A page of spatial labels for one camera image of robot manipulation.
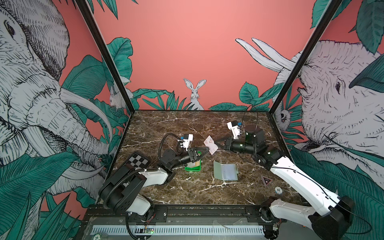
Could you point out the white perforated cable duct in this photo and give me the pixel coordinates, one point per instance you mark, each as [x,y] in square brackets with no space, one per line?
[175,230]

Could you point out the small round white sticker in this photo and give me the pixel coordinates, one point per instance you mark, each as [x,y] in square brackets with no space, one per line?
[278,190]

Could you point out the black frame post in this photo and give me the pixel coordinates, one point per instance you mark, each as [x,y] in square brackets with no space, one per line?
[98,38]
[324,21]

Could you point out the black white checkerboard plate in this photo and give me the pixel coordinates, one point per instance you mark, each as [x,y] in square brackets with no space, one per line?
[138,161]

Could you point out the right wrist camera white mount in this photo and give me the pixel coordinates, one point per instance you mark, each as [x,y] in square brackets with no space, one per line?
[235,128]

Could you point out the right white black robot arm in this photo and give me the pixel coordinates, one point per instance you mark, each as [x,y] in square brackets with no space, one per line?
[328,215]

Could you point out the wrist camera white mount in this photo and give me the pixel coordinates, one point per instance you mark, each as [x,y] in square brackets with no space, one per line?
[235,128]
[186,141]

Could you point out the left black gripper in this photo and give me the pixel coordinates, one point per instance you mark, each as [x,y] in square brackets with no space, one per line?
[194,157]

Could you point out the green plastic card tray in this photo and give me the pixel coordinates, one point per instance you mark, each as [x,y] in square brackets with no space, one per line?
[197,169]

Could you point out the left black frame post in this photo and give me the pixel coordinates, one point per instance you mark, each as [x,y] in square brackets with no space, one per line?
[98,38]

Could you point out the orange card in tray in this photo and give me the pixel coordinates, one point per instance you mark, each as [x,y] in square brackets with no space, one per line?
[194,165]

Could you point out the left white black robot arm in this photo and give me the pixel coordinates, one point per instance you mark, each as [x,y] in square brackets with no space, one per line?
[121,192]

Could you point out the black front mounting rail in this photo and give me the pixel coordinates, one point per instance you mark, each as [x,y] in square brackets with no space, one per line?
[165,212]

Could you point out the triangular warning sticker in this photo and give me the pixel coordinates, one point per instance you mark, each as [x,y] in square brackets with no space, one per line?
[266,181]

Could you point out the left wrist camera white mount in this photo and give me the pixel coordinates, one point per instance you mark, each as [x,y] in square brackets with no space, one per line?
[186,141]

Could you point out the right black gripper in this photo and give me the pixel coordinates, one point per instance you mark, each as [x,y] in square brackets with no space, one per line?
[231,143]

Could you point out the right black frame post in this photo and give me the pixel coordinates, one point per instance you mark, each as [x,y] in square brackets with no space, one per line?
[324,21]

